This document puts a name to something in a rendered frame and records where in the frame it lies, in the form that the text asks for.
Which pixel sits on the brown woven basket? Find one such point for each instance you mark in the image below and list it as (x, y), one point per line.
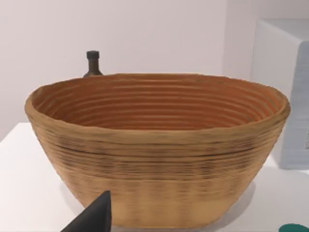
(157, 149)

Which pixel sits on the dark green round object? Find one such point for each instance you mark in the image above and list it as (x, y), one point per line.
(293, 228)

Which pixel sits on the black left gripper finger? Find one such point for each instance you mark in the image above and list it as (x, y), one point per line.
(96, 215)

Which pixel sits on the dark olive bottle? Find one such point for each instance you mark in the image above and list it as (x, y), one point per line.
(93, 65)

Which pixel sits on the pale grey box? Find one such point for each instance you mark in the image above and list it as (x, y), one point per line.
(295, 111)

